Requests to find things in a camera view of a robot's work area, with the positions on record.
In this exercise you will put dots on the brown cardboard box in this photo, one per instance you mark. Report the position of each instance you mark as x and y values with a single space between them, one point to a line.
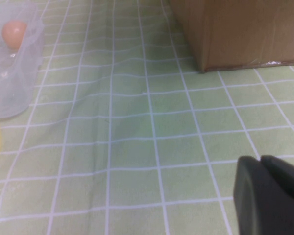
240 31

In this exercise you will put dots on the clear plastic egg box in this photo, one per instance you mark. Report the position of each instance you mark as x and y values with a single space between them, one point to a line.
14 73

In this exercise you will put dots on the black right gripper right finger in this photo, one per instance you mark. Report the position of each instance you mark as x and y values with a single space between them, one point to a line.
286 191

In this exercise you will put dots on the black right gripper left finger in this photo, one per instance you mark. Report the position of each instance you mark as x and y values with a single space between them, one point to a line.
247 195

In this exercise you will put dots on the orange egg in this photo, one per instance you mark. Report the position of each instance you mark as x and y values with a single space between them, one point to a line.
14 33

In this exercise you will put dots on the green grid tablecloth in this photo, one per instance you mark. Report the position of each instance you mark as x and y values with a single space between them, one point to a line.
147 147

